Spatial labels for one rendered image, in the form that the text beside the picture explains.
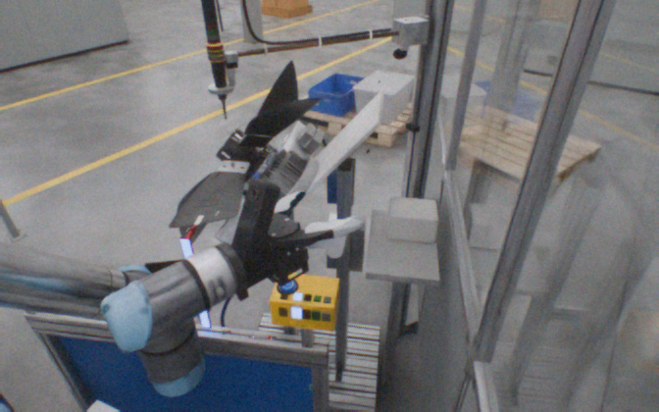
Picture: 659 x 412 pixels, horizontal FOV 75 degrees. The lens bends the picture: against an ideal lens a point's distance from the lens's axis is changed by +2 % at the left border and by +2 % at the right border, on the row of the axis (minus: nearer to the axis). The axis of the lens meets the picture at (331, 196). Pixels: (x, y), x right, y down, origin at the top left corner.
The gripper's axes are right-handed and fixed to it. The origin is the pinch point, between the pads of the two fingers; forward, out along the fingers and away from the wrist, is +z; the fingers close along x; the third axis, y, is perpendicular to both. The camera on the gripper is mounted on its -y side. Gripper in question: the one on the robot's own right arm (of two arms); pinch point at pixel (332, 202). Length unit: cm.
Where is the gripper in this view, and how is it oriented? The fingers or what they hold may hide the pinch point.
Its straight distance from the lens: 69.1
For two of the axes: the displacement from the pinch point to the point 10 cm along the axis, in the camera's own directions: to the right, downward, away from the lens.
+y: 0.9, 8.8, 4.7
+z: 7.6, -3.7, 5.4
